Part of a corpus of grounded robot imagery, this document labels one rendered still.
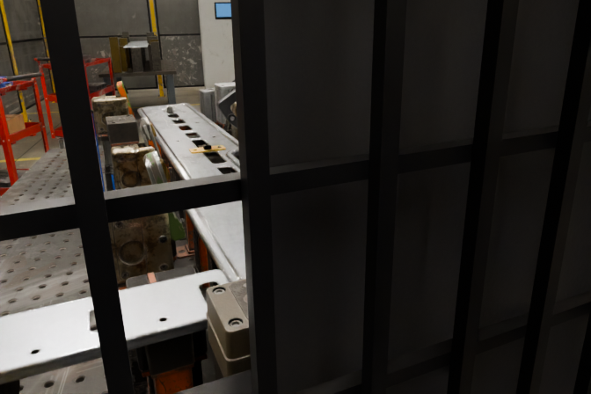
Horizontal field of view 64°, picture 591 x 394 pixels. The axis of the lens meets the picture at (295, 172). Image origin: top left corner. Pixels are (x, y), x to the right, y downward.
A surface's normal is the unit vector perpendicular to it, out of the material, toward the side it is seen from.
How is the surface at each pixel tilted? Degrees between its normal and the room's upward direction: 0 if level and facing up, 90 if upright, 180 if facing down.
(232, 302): 0
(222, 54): 90
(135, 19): 89
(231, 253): 0
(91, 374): 0
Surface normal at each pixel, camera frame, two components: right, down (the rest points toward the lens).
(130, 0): 0.21, 0.30
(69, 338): -0.02, -0.95
